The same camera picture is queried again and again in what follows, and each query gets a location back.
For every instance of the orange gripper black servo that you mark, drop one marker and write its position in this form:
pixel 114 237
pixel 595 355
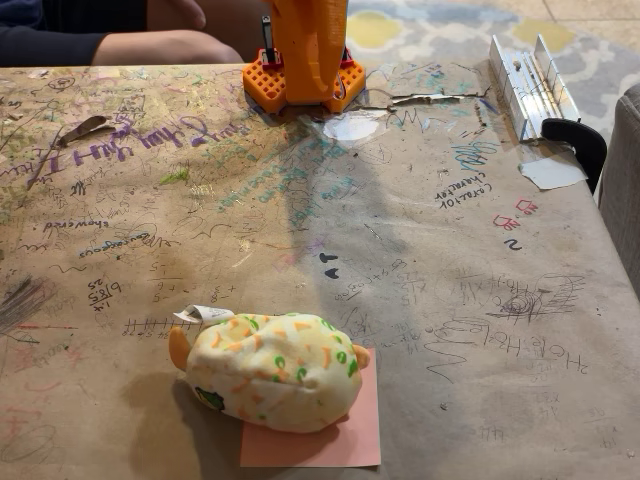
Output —
pixel 311 45

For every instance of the white patterned plush toy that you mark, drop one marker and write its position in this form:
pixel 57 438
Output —
pixel 275 380

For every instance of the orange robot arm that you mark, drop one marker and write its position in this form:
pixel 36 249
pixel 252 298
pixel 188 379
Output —
pixel 262 82

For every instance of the person bare forearm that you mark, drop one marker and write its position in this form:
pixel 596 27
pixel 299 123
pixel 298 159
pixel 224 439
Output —
pixel 165 50

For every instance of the grey yellow patterned rug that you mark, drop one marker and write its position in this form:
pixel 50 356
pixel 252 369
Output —
pixel 450 35

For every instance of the person bare limb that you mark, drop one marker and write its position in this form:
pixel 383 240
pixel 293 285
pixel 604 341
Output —
pixel 175 12

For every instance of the dark navy clothing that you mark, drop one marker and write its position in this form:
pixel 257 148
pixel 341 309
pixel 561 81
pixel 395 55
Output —
pixel 45 45

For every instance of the black clamp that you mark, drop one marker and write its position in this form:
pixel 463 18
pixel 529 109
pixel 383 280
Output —
pixel 585 145

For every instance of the scribbled brown paper table cover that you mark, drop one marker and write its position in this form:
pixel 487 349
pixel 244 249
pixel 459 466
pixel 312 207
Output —
pixel 450 350

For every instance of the grey upholstered sofa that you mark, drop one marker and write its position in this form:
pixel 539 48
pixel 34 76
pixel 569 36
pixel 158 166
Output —
pixel 622 200

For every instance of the pink square sticky note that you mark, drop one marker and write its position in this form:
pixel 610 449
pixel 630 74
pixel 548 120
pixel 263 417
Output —
pixel 360 440

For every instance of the aluminium rail bracket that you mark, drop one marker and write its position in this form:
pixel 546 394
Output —
pixel 530 100

